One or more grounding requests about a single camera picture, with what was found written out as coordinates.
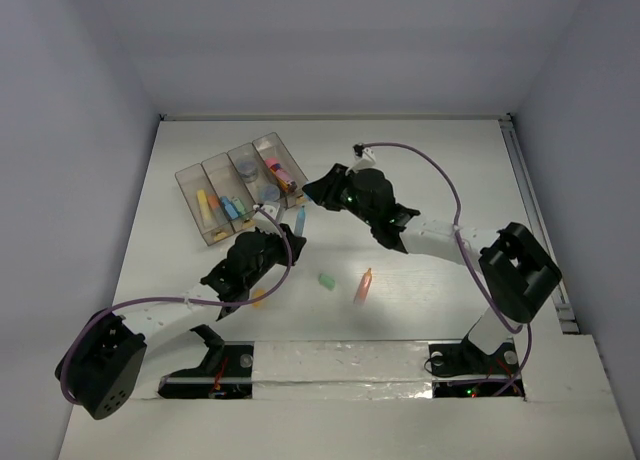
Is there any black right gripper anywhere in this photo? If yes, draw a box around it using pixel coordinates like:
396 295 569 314
304 162 377 227

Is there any blue highlighter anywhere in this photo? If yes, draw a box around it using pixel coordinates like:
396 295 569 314
219 196 239 220
294 206 306 237

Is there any green highlighter cap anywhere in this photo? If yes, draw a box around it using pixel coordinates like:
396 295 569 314
318 273 336 291

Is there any pink capped pen tube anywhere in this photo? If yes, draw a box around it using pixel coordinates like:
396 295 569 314
265 157 297 193

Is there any clear paperclip jar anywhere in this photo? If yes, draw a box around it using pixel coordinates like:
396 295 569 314
259 183 281 203
236 156 258 183

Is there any green capped highlighter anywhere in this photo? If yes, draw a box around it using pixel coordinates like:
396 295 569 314
231 196 248 217

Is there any yellow highlighter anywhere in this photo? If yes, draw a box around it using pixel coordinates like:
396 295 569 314
196 189 213 228

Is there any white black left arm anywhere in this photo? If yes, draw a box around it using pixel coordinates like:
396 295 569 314
55 224 307 420

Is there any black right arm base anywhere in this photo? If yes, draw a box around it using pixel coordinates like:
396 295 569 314
424 339 519 379

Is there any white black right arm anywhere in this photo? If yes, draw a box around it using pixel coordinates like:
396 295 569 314
303 164 562 372

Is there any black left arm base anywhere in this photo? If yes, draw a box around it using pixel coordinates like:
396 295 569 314
160 325 254 386

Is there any orange highlighter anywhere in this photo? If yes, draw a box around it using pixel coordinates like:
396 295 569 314
353 269 373 304

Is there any smoky clear drawer organizer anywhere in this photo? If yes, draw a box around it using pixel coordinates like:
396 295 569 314
175 132 308 246

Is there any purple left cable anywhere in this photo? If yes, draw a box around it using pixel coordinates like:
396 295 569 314
59 207 295 406

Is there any purple cable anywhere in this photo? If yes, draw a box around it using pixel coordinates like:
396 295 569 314
362 141 532 396
59 207 295 406

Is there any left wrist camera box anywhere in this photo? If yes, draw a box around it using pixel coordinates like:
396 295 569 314
254 202 284 225

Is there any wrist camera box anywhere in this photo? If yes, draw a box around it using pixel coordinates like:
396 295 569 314
254 202 284 225
350 143 376 172

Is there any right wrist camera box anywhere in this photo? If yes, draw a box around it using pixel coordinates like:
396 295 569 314
350 143 376 172

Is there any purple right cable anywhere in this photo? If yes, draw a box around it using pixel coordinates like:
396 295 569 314
362 141 532 396

